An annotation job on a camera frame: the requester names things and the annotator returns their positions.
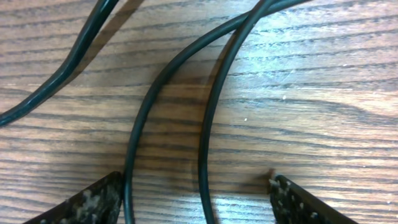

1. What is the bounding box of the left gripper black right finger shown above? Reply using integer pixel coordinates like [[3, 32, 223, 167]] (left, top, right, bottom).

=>
[[268, 175, 358, 224]]

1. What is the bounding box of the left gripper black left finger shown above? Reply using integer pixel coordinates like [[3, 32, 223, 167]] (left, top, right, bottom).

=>
[[24, 171, 122, 224]]

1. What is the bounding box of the thick black USB-A cable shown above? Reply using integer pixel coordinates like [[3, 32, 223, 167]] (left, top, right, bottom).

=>
[[123, 0, 312, 224]]

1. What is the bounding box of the thin black USB-C cable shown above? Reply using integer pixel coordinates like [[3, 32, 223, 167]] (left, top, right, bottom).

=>
[[0, 0, 121, 128]]

